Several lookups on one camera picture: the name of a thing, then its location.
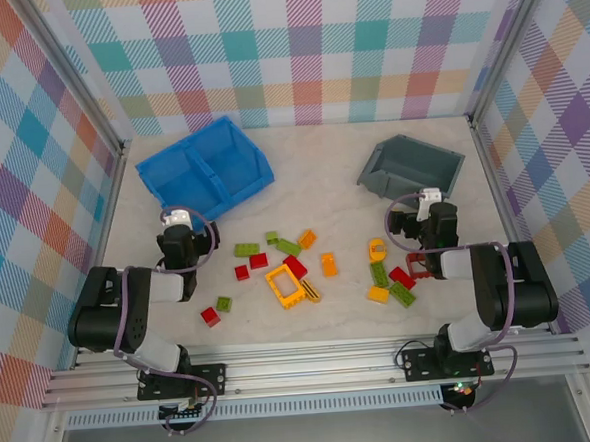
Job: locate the yellow window frame brick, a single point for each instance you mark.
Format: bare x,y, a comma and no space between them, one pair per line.
295,301

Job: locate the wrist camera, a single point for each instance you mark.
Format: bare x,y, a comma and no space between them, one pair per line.
430,195
179,218

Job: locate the blue two-compartment plastic bin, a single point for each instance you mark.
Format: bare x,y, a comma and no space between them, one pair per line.
207,171

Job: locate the red rectangular brick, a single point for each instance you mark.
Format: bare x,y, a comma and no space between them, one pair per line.
258,260

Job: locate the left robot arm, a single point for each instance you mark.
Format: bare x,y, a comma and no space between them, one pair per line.
101,323

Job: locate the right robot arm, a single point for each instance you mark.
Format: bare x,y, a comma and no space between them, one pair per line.
520,297

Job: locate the red long brick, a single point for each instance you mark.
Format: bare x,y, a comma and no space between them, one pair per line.
295,267
401,277

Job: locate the small red square brick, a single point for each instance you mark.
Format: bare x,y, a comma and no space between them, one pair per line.
241,272
210,317

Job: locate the long green brick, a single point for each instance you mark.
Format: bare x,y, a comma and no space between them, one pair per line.
289,247

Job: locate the aluminium frame post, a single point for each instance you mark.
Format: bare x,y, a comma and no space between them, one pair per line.
82,78
503,43

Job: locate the small green slope brick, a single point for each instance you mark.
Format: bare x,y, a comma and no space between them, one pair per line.
272,237

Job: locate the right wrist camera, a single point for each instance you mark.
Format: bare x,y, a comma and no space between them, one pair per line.
430,195

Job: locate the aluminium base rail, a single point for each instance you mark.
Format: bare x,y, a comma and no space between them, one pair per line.
309,365

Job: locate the small green square brick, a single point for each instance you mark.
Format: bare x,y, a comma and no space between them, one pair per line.
224,304

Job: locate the green two-by-four brick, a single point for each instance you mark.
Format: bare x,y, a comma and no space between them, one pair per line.
245,249

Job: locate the yellow-orange studded brick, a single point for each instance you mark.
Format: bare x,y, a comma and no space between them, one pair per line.
307,238

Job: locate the red window frame brick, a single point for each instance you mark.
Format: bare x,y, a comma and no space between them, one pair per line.
411,266

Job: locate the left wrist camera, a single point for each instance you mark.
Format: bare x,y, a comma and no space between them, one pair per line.
179,218

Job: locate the small LED circuit board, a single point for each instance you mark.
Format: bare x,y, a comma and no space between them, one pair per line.
460,388

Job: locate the yellow rounded printed brick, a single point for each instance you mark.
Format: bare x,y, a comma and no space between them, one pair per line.
377,256

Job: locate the yellow black-striped brick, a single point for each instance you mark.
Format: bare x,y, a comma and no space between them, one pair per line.
310,290

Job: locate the black connector board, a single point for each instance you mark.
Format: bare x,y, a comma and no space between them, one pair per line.
184,414

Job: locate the gray plastic bin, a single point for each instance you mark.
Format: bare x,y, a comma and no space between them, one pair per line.
412,164

